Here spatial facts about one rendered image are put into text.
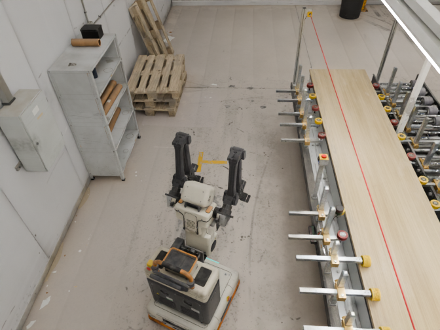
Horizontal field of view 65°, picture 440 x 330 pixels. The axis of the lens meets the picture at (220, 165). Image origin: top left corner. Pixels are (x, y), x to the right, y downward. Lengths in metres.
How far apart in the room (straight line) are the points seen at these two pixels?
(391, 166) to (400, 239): 0.83
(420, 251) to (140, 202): 2.94
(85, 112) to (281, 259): 2.60
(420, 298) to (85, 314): 2.78
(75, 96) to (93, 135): 0.51
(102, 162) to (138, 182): 0.51
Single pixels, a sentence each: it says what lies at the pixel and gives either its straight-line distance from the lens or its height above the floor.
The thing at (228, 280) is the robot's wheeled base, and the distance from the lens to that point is 3.28.
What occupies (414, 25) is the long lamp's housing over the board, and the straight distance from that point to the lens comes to 2.39.
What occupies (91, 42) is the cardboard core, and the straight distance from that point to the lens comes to 4.18.
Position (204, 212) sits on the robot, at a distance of 2.49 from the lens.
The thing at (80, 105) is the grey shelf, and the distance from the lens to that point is 4.00.
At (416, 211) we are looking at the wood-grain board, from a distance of 3.29.
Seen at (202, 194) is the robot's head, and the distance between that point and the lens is 2.44.
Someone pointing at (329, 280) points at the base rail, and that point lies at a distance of 2.90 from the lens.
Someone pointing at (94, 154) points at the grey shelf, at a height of 0.44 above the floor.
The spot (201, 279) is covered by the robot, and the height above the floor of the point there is 0.81.
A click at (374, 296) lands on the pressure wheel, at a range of 2.62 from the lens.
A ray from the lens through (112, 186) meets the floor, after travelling 4.59.
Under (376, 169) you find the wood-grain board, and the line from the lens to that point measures 3.52.
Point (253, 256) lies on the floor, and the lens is 3.73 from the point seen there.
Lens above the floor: 3.18
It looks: 44 degrees down
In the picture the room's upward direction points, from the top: 2 degrees counter-clockwise
